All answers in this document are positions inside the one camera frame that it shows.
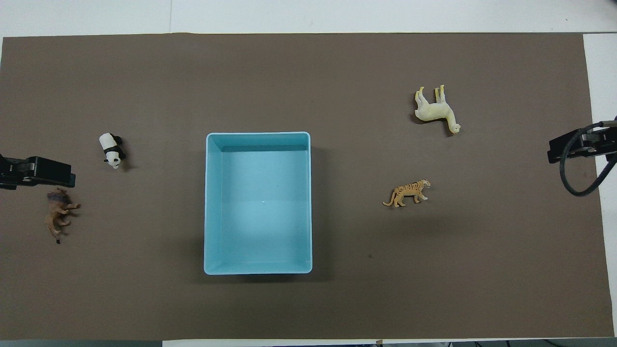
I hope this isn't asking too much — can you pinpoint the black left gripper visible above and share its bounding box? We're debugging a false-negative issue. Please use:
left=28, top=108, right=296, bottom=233
left=0, top=154, right=77, bottom=189

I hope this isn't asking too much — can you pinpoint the orange striped tiger toy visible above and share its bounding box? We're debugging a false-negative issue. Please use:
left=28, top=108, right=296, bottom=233
left=382, top=179, right=431, bottom=208

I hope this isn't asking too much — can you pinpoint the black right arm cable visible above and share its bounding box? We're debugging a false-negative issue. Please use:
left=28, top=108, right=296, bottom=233
left=559, top=117, right=617, bottom=197

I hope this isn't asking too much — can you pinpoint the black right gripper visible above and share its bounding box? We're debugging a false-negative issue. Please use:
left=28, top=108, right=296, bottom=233
left=547, top=128, right=617, bottom=164

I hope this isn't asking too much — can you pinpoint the light blue storage box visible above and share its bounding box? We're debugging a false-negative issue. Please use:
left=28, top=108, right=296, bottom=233
left=203, top=132, right=313, bottom=276

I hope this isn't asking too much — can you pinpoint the brown table mat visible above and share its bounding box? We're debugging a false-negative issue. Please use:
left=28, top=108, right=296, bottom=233
left=0, top=32, right=614, bottom=340

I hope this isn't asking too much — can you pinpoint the black and white panda toy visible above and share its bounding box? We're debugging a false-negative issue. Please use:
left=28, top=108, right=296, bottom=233
left=99, top=133, right=127, bottom=170

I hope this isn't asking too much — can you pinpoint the cream llama toy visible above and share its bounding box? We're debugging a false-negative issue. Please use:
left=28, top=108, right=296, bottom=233
left=414, top=85, right=462, bottom=136

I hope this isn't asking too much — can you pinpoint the brown lion toy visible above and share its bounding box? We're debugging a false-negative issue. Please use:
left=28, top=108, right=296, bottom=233
left=45, top=188, right=81, bottom=244

